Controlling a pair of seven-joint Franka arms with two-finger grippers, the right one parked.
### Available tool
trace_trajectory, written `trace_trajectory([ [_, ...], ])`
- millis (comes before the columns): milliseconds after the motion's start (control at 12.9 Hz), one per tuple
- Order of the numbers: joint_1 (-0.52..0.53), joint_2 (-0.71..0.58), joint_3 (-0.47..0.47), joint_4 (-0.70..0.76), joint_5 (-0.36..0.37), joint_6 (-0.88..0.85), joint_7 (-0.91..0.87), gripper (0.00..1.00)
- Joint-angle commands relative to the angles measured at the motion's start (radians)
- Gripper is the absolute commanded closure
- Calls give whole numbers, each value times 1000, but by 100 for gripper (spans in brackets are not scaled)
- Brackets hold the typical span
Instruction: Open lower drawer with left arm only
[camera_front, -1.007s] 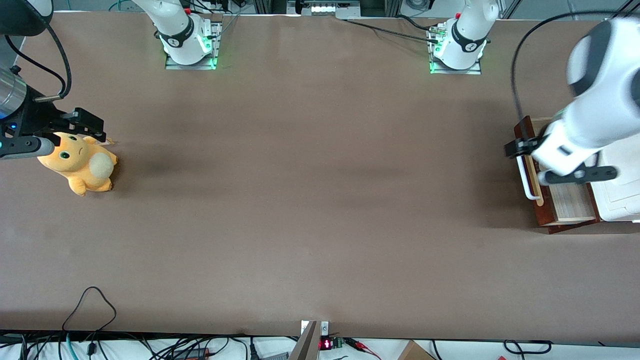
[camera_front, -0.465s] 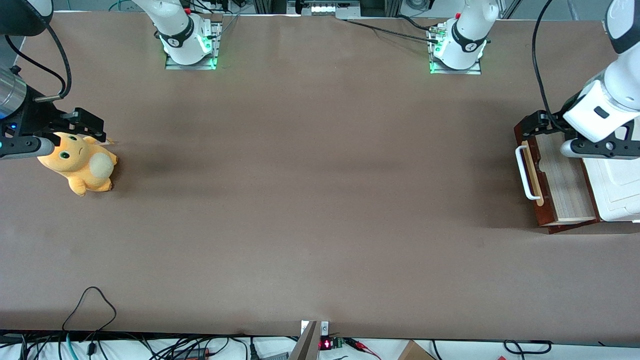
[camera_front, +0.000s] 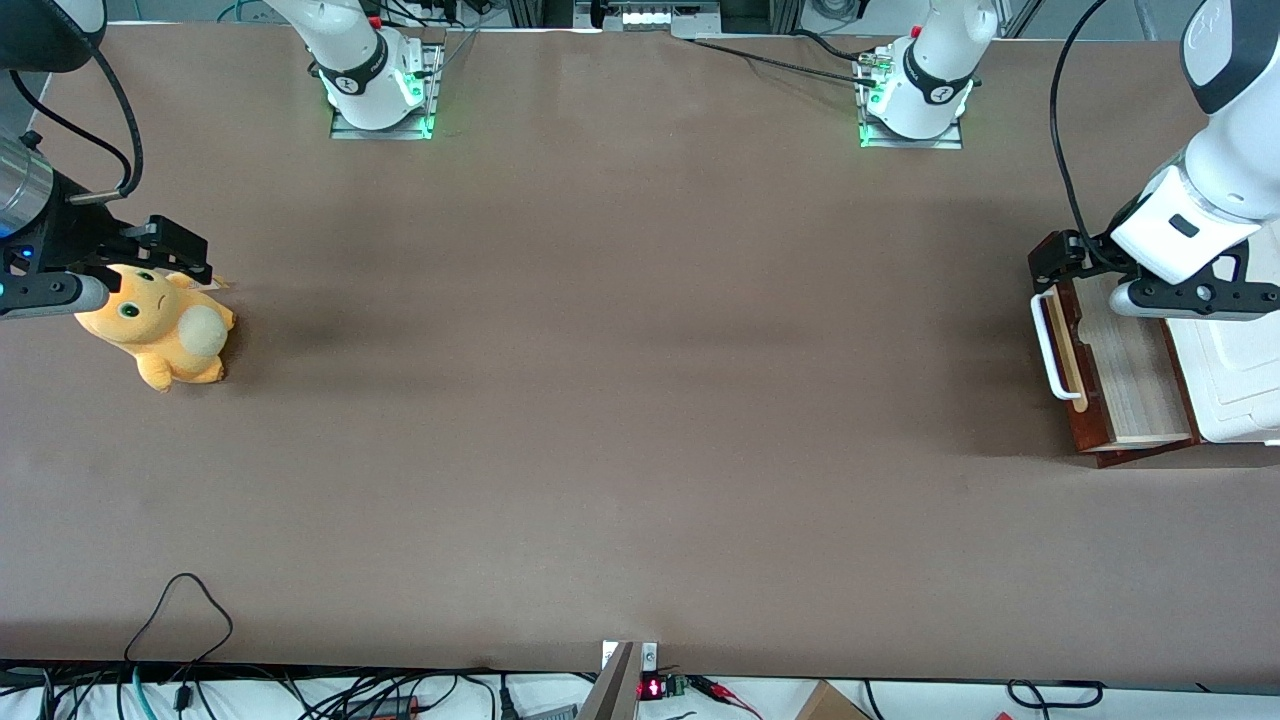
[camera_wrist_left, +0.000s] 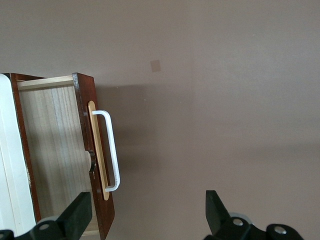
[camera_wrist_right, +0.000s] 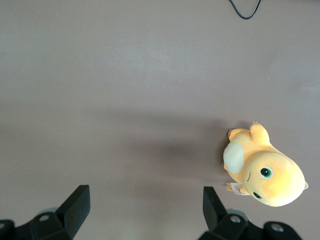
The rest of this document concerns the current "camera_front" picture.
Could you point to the red clip leads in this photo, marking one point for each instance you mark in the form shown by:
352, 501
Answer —
725, 692

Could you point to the dark wooden drawer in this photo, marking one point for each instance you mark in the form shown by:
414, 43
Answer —
1130, 370

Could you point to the white plastic box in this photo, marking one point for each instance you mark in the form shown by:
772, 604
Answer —
1240, 380

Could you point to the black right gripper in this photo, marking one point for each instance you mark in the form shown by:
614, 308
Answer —
72, 232

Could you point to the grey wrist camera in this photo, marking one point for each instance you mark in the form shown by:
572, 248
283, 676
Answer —
50, 295
1130, 298

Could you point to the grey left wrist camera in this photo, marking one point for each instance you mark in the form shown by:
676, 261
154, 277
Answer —
1130, 298

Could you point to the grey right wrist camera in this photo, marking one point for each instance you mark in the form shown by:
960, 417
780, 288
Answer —
50, 295

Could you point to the red LED display module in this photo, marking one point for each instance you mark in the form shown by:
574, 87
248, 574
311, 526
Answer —
651, 688

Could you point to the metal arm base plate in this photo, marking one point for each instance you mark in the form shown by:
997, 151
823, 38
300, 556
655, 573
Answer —
380, 133
910, 143

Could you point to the black power adapter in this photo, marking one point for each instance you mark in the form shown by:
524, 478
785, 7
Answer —
383, 708

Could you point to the brown cardboard box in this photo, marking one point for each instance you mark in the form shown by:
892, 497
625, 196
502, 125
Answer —
830, 704

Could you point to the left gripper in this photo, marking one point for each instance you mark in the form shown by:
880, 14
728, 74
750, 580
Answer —
1096, 246

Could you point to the aluminium profile bar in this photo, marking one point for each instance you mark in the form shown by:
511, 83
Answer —
610, 690

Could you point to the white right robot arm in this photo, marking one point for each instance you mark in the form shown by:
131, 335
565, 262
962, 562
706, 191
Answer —
355, 60

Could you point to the small green circuit board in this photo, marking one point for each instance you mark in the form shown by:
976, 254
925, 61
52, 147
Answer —
675, 686

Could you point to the white metal bracket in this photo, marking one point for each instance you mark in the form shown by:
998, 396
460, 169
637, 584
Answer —
650, 655

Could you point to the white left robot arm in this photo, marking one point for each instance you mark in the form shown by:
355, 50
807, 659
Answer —
925, 70

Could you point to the orange plush toy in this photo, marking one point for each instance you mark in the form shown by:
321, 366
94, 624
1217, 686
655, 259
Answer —
165, 340

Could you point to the white plate edge-on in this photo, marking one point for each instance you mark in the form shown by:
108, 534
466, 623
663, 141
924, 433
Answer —
1046, 345

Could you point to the white power strip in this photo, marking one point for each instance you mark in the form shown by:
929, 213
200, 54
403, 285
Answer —
650, 16

